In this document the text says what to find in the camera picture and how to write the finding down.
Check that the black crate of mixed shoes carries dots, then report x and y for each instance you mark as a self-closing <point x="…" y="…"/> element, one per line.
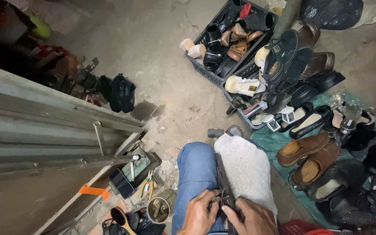
<point x="230" y="42"/>

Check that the orange tape strip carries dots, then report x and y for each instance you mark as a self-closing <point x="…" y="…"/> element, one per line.
<point x="93" y="191"/>

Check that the black flat shoe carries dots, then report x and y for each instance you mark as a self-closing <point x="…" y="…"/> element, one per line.
<point x="300" y="112"/>
<point x="310" y="121"/>

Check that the black lace-up sneaker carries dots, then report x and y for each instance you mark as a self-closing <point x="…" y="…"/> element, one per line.
<point x="281" y="54"/>
<point x="297" y="67"/>

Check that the grey hammer head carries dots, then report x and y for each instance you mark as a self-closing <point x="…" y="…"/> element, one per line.
<point x="215" y="133"/>

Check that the person's right hand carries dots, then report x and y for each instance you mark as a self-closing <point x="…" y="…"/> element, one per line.
<point x="255" y="222"/>

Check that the brown suede shoe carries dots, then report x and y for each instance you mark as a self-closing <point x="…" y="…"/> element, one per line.
<point x="302" y="148"/>
<point x="315" y="166"/>

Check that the green tool box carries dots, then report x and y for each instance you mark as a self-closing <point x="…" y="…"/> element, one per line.
<point x="142" y="166"/>

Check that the brown leather loafer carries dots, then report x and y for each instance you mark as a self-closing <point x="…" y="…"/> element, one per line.
<point x="309" y="34"/>
<point x="318" y="64"/>

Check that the person's leg in blue jeans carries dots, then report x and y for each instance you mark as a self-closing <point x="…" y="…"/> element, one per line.
<point x="196" y="169"/>

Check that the black crate with white sneaker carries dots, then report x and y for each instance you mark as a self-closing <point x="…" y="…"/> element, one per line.
<point x="250" y="98"/>

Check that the person's left hand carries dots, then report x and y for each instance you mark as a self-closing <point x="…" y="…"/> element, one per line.
<point x="196" y="213"/>

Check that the grey corrugated metal panel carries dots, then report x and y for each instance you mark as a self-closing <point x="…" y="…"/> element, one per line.
<point x="38" y="137"/>

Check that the beige heeled shoes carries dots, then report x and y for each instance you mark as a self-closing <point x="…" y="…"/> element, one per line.
<point x="193" y="48"/>

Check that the red plastic basket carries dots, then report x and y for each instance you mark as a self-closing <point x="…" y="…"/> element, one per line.
<point x="300" y="228"/>

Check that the dark worn shoe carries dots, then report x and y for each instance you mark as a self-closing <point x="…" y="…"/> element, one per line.
<point x="224" y="178"/>

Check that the black plastic garbage bag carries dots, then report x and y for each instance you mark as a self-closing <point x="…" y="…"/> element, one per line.
<point x="331" y="13"/>

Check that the tin can of tools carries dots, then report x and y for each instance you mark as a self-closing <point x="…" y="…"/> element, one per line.
<point x="160" y="207"/>

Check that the small metal tool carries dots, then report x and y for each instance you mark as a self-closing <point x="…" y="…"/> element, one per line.
<point x="223" y="195"/>

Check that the green tarp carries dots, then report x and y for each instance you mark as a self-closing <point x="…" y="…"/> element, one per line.
<point x="269" y="140"/>

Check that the white clear-heel shoe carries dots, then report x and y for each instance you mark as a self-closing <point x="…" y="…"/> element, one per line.
<point x="271" y="122"/>
<point x="287" y="115"/>

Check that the wooden shoe brush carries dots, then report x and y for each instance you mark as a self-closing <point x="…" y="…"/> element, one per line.
<point x="121" y="218"/>

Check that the person's left fingers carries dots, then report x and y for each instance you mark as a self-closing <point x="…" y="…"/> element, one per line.
<point x="213" y="197"/>

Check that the black leather shoe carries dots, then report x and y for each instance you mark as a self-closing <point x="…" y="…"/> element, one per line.
<point x="302" y="94"/>
<point x="326" y="80"/>

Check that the yellow-green bottle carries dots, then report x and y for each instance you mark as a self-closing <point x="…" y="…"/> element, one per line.
<point x="41" y="27"/>

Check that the heap of dark shoes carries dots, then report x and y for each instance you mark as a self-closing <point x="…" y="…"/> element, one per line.
<point x="354" y="189"/>

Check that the heap of clutter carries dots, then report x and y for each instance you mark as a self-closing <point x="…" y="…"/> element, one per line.
<point x="44" y="62"/>

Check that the white fleece cloth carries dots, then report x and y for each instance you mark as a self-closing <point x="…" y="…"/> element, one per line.
<point x="246" y="169"/>

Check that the black smartphone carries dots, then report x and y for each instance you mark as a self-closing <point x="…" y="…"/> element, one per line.
<point x="122" y="183"/>

